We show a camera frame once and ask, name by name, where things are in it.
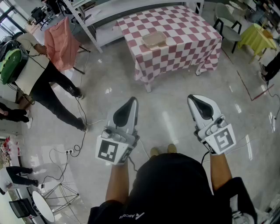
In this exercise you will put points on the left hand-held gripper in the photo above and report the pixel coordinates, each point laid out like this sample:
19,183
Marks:
108,148

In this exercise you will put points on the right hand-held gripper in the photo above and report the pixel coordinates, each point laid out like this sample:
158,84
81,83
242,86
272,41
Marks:
223,140

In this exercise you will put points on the clear plastic container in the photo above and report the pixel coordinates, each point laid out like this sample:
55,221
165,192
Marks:
154,38

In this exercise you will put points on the person's right forearm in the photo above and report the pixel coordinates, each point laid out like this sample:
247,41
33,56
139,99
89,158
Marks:
219,170

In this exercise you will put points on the person's left forearm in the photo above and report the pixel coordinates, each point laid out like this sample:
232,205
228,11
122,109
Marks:
117,181

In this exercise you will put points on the person's left tan shoe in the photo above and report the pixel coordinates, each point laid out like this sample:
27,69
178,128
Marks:
154,151

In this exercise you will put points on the person's tan shoe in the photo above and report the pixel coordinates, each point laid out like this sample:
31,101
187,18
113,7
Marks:
154,151
172,148

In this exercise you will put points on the person's right tan shoe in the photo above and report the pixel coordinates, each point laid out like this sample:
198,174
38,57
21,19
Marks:
172,148

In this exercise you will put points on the white power strip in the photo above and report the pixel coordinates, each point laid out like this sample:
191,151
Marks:
69,151

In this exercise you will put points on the person's black shirt torso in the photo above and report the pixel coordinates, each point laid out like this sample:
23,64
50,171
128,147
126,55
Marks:
170,188

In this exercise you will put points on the yellow-green cloth table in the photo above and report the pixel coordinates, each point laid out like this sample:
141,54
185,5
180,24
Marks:
253,37

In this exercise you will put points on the grey chair black legs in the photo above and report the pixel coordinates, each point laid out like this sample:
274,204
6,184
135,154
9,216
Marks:
228,26

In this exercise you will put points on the red white checkered table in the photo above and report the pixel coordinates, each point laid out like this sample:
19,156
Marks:
186,24

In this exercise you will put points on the salmon pink cloth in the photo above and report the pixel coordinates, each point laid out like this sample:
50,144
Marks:
61,43

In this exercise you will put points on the white metal shelf rack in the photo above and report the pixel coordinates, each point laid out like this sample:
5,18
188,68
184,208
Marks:
109,13

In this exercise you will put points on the row of red packets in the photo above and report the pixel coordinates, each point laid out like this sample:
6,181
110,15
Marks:
12,146

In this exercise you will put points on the white round table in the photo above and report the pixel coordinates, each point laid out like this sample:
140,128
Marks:
43,206

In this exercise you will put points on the green black backpack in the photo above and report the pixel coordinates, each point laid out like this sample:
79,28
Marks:
9,61

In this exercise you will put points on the black office chair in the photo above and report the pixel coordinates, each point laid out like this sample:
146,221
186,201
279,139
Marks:
39,15

